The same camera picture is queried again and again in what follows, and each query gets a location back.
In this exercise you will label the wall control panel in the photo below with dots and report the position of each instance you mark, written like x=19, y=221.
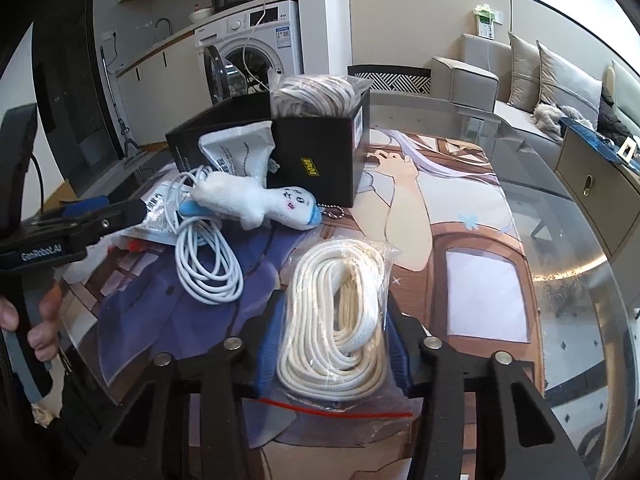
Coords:
x=484, y=22

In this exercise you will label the white bowl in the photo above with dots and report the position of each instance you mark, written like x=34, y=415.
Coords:
x=201, y=15

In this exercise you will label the beige sofa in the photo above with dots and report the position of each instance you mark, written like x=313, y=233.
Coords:
x=515, y=115

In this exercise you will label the black television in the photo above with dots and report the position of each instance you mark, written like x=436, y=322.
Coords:
x=75, y=85

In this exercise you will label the person's left hand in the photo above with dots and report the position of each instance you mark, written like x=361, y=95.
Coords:
x=47, y=320

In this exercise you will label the kitchen faucet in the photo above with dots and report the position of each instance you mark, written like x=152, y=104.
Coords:
x=164, y=22

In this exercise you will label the wide grey cushion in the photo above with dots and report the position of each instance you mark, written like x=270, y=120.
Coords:
x=570, y=85

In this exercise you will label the beige side cabinet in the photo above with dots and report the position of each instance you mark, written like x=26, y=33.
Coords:
x=590, y=200

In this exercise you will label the black cardboard box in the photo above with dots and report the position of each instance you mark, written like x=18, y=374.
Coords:
x=320, y=160

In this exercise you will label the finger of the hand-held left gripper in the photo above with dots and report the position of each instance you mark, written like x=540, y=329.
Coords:
x=120, y=215
x=87, y=206

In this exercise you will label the white kitchen counter cabinet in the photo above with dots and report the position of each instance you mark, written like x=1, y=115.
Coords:
x=165, y=75

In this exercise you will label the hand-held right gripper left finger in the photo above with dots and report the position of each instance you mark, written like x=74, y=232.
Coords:
x=271, y=350

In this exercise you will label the narrow grey cushion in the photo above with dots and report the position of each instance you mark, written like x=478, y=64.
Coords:
x=522, y=70

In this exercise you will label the black jacket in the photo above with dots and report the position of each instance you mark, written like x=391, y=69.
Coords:
x=612, y=115

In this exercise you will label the white washing machine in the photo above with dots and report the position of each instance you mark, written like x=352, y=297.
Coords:
x=280, y=35

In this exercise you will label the white packet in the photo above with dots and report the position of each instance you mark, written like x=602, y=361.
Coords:
x=160, y=220

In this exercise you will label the puffy silver packet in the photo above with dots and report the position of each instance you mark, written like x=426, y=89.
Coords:
x=235, y=147

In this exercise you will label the grey fuzzy cloth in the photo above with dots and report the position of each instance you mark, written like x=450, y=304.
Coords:
x=552, y=117

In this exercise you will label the printed table mat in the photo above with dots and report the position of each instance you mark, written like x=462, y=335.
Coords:
x=480, y=280

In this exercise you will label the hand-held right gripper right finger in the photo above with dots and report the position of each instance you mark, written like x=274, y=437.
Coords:
x=398, y=350

